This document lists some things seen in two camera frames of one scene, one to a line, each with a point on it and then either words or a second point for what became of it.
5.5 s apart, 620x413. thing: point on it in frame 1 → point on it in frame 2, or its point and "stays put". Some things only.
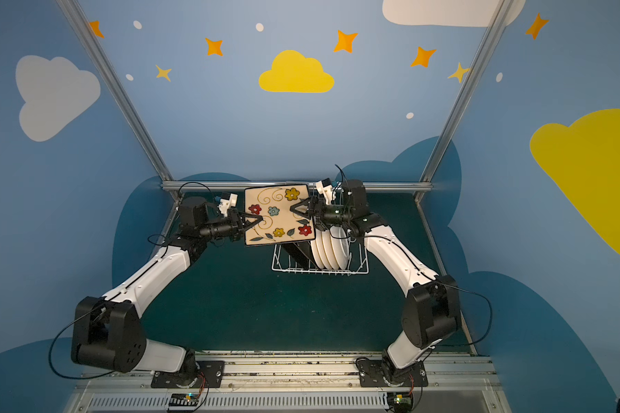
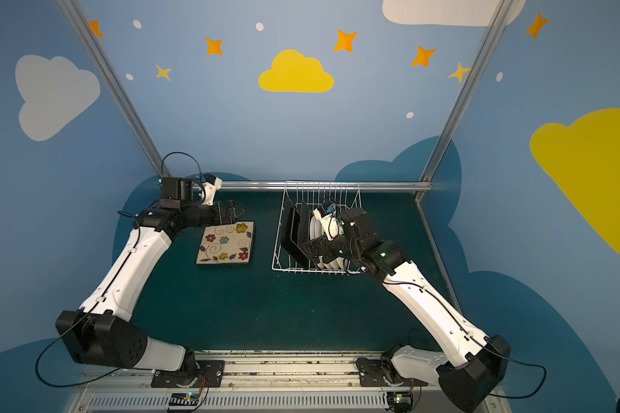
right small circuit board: (400, 402) stays put
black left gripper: (240, 224) → (219, 212)
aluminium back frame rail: (202, 184) stays put
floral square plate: (278, 224) → (226, 243)
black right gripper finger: (301, 213) → (308, 246)
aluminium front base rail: (457, 383) stays put
